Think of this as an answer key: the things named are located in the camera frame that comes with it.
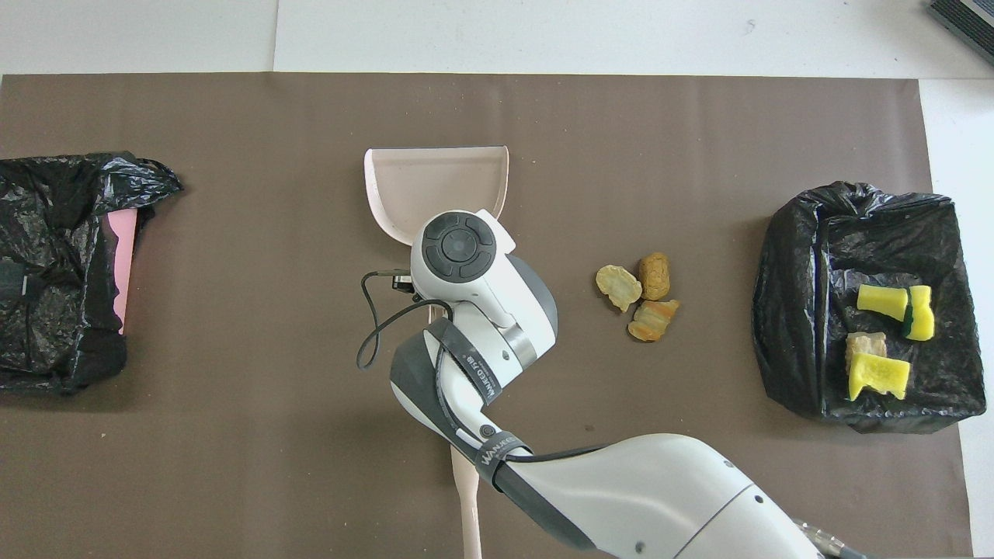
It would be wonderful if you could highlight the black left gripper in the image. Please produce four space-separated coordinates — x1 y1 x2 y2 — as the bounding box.
0 261 41 304

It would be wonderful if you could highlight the beige plastic dustpan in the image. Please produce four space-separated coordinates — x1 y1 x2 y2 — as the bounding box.
363 145 511 321

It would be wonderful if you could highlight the beige handled black bristle brush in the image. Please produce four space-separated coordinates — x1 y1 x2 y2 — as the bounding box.
450 446 484 559

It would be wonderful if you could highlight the orange striped bread piece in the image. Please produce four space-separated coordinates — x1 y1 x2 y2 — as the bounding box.
627 299 682 343

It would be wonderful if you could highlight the brown bread roll piece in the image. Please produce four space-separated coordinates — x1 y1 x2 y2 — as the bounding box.
638 251 673 302

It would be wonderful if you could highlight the yellow green sponge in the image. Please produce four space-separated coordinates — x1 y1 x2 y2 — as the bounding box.
856 283 911 322

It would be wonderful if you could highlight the notched yellow sponge piece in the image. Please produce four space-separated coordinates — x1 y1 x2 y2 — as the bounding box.
847 353 912 402

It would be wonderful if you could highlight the black bag lining pink bin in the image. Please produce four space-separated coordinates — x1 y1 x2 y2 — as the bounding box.
0 151 185 395

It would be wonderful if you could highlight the pink plastic bin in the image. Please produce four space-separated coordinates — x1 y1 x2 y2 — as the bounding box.
105 210 139 335

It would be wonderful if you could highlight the black bag fully covering bin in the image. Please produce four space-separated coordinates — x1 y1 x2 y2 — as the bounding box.
751 181 989 434

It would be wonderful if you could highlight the brown paper table mat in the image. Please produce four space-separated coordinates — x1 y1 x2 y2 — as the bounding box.
0 72 973 559

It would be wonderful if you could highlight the dark grey ribbed device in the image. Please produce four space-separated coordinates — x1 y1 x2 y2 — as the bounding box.
926 0 994 67

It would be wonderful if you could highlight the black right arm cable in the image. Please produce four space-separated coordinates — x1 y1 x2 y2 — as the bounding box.
356 268 455 372

